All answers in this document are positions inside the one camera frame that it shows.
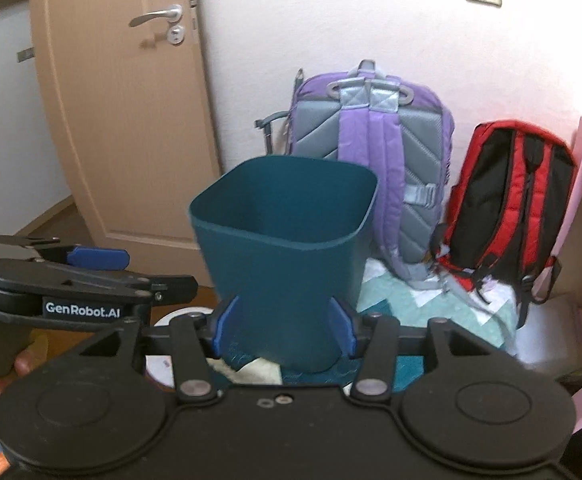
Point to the purple grey backpack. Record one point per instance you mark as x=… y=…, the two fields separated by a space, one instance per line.
x=371 y=160

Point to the white box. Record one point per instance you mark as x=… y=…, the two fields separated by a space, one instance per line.
x=551 y=335

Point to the beige wooden door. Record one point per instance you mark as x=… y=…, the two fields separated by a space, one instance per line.
x=121 y=135

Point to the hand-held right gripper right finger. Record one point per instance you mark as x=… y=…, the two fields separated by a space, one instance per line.
x=343 y=327

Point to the silver door lock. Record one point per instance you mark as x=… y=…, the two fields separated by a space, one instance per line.
x=174 y=36

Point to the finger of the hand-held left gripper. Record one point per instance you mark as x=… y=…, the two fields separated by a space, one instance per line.
x=98 y=257
x=176 y=287

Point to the grey metal frame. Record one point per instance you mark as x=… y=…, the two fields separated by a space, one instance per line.
x=270 y=127

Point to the teal plastic waste bin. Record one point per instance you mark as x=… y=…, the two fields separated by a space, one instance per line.
x=281 y=260

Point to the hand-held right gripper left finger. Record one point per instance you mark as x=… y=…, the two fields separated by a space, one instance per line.
x=225 y=330

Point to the white round object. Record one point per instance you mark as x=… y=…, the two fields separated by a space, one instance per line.
x=161 y=365

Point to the red black backpack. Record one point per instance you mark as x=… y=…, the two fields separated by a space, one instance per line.
x=511 y=200

